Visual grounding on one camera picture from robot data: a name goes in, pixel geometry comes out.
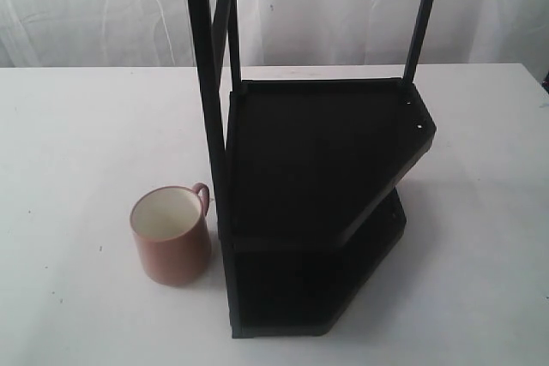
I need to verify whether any pink ceramic mug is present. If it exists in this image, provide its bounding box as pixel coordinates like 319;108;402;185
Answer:
130;183;212;287

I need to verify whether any black two-tier shelf rack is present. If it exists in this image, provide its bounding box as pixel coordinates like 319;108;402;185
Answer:
187;0;436;339

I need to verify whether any white backdrop curtain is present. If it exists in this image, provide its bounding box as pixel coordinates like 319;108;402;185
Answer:
1;0;548;78

